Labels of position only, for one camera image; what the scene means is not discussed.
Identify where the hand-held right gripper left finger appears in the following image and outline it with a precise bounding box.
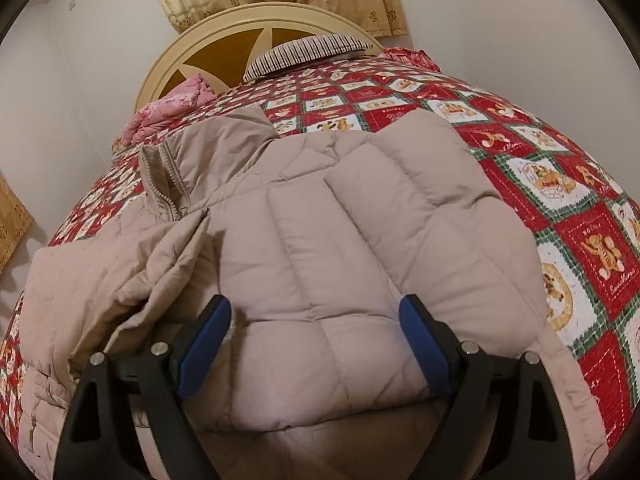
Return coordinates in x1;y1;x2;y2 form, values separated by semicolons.
52;294;232;480

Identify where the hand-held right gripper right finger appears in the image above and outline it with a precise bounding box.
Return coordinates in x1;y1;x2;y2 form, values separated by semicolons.
398;294;583;480

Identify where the beige puffer jacket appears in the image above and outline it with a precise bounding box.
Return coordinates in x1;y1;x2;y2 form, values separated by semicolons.
17;105;608;480

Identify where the red printed bear quilt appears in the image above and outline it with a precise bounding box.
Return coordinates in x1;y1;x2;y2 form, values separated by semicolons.
0;52;640;480

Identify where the yellow patterned cloth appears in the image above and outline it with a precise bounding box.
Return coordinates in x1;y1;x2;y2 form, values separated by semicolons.
0;172;35;276

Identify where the pink floral blanket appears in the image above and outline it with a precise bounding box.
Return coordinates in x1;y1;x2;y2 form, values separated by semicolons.
112;74;217;153

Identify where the cream round bed headboard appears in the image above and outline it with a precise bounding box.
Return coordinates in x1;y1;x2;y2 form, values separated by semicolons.
134;2;383;113

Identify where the red floral cloth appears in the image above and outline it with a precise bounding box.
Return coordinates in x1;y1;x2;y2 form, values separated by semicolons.
382;46;442;72

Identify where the striped pillow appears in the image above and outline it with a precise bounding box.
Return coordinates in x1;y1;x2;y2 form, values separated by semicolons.
243;35;375;82

